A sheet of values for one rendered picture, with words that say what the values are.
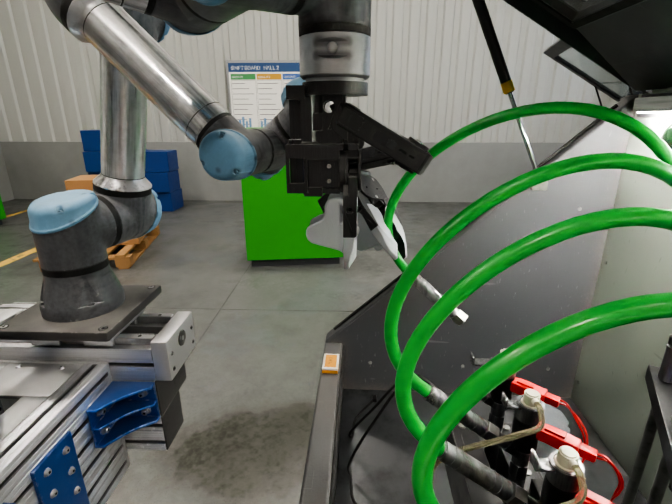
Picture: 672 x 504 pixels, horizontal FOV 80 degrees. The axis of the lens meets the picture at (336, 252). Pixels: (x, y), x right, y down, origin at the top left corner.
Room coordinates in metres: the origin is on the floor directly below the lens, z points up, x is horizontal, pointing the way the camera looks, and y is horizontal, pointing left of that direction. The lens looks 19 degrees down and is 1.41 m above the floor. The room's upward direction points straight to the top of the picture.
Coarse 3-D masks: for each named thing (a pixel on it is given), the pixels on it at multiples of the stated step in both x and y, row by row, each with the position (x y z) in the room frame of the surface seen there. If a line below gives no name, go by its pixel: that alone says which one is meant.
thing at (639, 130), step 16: (512, 112) 0.52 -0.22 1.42; (528, 112) 0.51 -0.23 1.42; (544, 112) 0.50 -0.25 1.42; (560, 112) 0.50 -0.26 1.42; (576, 112) 0.49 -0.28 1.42; (592, 112) 0.48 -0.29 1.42; (608, 112) 0.47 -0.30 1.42; (464, 128) 0.54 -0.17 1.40; (480, 128) 0.54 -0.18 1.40; (624, 128) 0.47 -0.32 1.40; (640, 128) 0.46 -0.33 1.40; (448, 144) 0.55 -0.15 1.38; (656, 144) 0.45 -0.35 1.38; (400, 192) 0.58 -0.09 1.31; (400, 256) 0.58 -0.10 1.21
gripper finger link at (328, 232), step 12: (336, 204) 0.45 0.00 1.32; (324, 216) 0.45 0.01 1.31; (336, 216) 0.45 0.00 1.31; (312, 228) 0.45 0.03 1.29; (324, 228) 0.45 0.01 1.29; (336, 228) 0.45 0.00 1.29; (312, 240) 0.45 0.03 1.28; (324, 240) 0.45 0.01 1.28; (336, 240) 0.45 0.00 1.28; (348, 240) 0.44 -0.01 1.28; (348, 252) 0.44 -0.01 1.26; (348, 264) 0.46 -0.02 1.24
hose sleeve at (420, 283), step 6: (420, 276) 0.57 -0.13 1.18; (414, 282) 0.56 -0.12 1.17; (420, 282) 0.56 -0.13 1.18; (426, 282) 0.56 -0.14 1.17; (420, 288) 0.56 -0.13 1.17; (426, 288) 0.56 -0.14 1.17; (432, 288) 0.56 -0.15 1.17; (426, 294) 0.56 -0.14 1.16; (432, 294) 0.55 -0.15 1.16; (438, 294) 0.55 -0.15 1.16; (432, 300) 0.55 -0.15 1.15; (456, 312) 0.54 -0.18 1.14
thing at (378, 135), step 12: (348, 108) 0.45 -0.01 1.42; (348, 120) 0.45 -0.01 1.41; (360, 120) 0.45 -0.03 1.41; (372, 120) 0.45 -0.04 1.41; (360, 132) 0.45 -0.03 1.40; (372, 132) 0.45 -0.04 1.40; (384, 132) 0.44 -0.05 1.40; (396, 132) 0.47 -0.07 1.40; (372, 144) 0.45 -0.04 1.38; (384, 144) 0.44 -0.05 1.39; (396, 144) 0.44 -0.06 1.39; (408, 144) 0.44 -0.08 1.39; (420, 144) 0.45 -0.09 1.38; (396, 156) 0.44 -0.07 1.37; (408, 156) 0.44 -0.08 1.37; (420, 156) 0.44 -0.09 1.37; (432, 156) 0.44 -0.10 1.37; (408, 168) 0.45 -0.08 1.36; (420, 168) 0.44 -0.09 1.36
